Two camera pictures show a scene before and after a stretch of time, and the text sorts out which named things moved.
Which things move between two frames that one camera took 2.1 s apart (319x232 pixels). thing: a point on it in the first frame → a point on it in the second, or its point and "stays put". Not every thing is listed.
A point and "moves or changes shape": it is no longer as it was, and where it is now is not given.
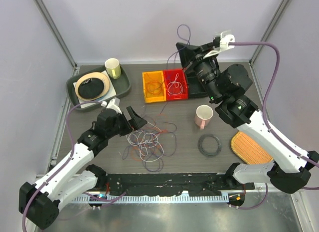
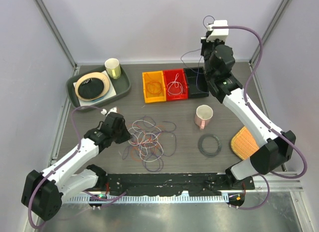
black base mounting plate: (171, 184) stays put
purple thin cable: (172, 55) moves or changes shape
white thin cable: (178, 86) stays put
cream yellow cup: (113, 67) stays put
